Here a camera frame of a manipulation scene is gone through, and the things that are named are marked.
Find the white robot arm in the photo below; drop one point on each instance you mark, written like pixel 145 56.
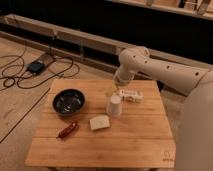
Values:
pixel 194 147

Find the white plastic bottle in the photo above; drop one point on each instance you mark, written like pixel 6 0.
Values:
pixel 131 95

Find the dark ceramic bowl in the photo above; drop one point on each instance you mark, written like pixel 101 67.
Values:
pixel 68 102

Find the red pocket knife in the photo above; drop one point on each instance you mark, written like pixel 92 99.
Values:
pixel 68 130

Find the wooden table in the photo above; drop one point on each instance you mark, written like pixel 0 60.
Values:
pixel 138 138

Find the blue power adapter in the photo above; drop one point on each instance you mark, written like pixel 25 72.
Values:
pixel 35 67

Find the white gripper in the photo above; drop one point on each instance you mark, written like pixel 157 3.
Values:
pixel 123 76

